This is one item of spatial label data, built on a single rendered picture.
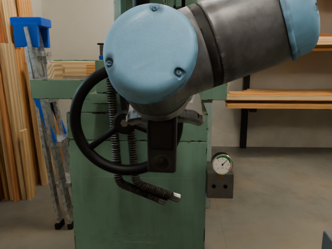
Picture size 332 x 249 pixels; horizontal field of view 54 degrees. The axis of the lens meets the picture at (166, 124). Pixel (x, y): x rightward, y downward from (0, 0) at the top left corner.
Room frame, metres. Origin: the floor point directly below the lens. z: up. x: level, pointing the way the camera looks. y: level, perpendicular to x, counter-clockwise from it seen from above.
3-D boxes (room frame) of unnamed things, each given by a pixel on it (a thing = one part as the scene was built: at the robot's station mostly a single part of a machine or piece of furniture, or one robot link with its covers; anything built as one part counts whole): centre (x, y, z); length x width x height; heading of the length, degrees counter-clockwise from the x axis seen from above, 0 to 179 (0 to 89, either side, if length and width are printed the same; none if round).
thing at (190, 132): (1.26, 0.08, 0.76); 0.57 x 0.45 x 0.09; 177
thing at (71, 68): (1.16, 0.11, 0.92); 0.60 x 0.02 x 0.05; 87
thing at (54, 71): (1.03, 0.35, 0.92); 0.04 x 0.03 x 0.05; 59
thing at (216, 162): (0.92, -0.17, 0.65); 0.06 x 0.04 x 0.08; 87
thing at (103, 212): (1.26, 0.08, 0.35); 0.58 x 0.45 x 0.71; 177
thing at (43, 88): (1.04, 0.11, 0.87); 0.61 x 0.30 x 0.06; 87
